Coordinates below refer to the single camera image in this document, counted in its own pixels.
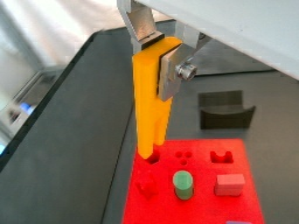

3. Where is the purple rectangular block peg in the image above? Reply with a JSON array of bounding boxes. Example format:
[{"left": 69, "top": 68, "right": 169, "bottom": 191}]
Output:
[{"left": 226, "top": 220, "right": 253, "bottom": 224}]

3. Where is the green cylinder peg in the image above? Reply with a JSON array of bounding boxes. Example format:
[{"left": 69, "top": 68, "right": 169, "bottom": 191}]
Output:
[{"left": 173, "top": 170, "right": 194, "bottom": 200}]

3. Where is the pink-red rectangular block peg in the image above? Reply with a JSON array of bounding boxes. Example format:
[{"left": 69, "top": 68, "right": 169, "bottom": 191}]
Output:
[{"left": 214, "top": 174, "right": 246, "bottom": 196}]

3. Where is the black curved regrasp stand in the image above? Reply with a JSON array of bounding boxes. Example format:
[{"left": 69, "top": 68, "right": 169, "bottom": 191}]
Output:
[{"left": 200, "top": 90, "right": 257, "bottom": 130}]

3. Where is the grey device outside enclosure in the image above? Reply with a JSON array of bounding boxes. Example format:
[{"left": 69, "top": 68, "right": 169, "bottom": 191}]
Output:
[{"left": 0, "top": 69, "right": 62, "bottom": 150}]

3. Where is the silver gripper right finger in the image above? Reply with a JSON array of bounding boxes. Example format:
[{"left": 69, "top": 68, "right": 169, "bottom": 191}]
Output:
[{"left": 158, "top": 22, "right": 212, "bottom": 102}]

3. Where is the yellow square-circle fork object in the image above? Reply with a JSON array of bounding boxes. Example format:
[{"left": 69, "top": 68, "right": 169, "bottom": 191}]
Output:
[{"left": 133, "top": 37, "right": 182, "bottom": 159}]

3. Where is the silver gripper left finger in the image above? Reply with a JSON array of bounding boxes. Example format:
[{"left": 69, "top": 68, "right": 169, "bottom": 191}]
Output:
[{"left": 117, "top": 0, "right": 165, "bottom": 53}]

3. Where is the red star peg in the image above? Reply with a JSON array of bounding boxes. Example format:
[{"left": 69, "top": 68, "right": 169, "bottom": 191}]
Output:
[{"left": 135, "top": 174, "right": 159, "bottom": 200}]

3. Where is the red fixture board with holes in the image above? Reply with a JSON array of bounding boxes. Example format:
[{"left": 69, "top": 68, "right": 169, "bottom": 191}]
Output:
[{"left": 122, "top": 139, "right": 266, "bottom": 224}]

